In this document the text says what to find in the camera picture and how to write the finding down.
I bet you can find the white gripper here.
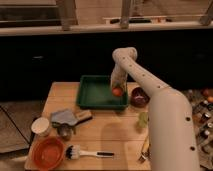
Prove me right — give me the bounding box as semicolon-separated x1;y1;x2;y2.
110;64;128;91

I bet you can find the red apple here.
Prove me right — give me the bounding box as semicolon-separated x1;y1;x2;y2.
112;87;124;97

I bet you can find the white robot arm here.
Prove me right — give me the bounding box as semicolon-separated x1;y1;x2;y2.
111;47;200;171

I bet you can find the green plastic tray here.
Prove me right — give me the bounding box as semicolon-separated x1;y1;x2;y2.
76;75;128;110

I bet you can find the dark red bowl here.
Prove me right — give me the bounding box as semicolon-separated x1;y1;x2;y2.
130;87;149;108

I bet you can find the light green cup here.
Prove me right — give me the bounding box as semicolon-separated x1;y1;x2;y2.
137;112;148;128

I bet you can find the brown block brush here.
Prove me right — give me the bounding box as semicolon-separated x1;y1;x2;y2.
75;110;93;124

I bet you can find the blue grey cloth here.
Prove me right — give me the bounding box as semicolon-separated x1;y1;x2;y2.
51;109;78;126

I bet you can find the metal measuring cup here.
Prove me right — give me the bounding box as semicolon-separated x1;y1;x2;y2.
52;123;76;141

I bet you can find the metal fork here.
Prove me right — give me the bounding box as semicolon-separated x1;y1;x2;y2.
139;151;148;163

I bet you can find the white dish brush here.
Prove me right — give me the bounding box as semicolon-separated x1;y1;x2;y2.
65;145;114;159

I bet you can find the white paper cup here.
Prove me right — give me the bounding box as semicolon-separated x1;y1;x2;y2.
31;117;51;137

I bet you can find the orange plastic bowl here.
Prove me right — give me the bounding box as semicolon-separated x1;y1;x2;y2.
32;137;64;171

